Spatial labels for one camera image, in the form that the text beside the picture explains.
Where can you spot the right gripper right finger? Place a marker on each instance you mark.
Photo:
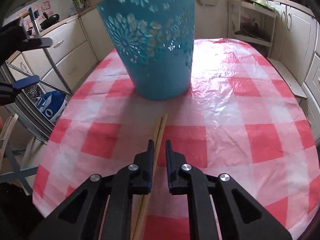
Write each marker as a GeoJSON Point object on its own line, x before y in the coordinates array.
{"type": "Point", "coordinates": [219, 207]}

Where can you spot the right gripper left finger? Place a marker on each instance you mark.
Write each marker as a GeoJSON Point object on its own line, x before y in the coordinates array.
{"type": "Point", "coordinates": [100, 208]}

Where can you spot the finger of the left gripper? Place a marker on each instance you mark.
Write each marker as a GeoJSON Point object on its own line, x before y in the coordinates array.
{"type": "Point", "coordinates": [22, 83]}
{"type": "Point", "coordinates": [36, 42]}

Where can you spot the white rolling kitchen cart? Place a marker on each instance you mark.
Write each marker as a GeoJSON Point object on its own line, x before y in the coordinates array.
{"type": "Point", "coordinates": [253, 23]}

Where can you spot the bamboo chopstick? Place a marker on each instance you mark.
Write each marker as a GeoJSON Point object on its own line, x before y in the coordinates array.
{"type": "Point", "coordinates": [141, 202]}
{"type": "Point", "coordinates": [150, 167]}

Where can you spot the black wok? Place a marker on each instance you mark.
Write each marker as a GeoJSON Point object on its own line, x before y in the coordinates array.
{"type": "Point", "coordinates": [49, 20]}

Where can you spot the blue white bag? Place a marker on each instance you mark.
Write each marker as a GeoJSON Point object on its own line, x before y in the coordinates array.
{"type": "Point", "coordinates": [51, 105]}

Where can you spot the red checkered plastic tablecloth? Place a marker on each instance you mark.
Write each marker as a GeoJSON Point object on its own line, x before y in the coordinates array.
{"type": "Point", "coordinates": [238, 117]}

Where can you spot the teal perforated plastic bin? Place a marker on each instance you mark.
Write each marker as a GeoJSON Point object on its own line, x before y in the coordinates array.
{"type": "Point", "coordinates": [155, 41]}

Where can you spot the white step stool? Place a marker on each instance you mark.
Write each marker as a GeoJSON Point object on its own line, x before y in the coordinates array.
{"type": "Point", "coordinates": [289, 79]}

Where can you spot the blue dustpan with handle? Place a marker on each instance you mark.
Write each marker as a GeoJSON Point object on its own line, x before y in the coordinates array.
{"type": "Point", "coordinates": [46, 52]}

